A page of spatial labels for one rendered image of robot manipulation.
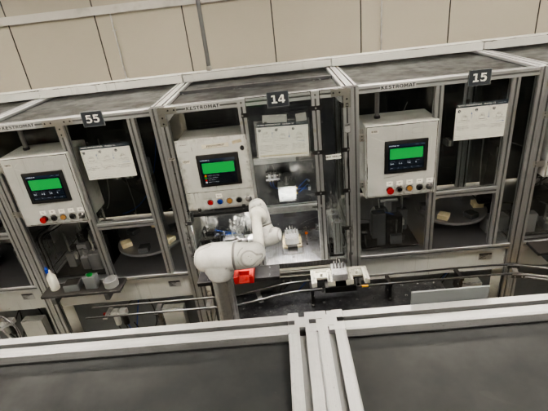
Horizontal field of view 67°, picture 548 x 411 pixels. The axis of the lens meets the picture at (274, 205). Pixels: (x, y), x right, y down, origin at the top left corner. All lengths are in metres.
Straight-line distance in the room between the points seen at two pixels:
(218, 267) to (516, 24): 5.61
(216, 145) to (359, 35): 3.90
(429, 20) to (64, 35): 4.82
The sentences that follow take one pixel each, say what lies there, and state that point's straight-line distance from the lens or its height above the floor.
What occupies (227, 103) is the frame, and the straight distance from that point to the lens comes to 2.39.
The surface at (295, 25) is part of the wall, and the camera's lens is 5.91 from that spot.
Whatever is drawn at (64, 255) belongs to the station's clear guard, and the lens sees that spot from 3.12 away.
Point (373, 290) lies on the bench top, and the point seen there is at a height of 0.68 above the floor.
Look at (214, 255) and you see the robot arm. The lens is 1.90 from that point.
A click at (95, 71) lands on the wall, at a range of 6.44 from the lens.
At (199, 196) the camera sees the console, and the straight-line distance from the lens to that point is 2.59.
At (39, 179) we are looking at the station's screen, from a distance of 2.84.
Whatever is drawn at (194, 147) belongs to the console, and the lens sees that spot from 2.47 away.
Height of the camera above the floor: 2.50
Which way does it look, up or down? 26 degrees down
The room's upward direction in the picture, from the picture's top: 7 degrees counter-clockwise
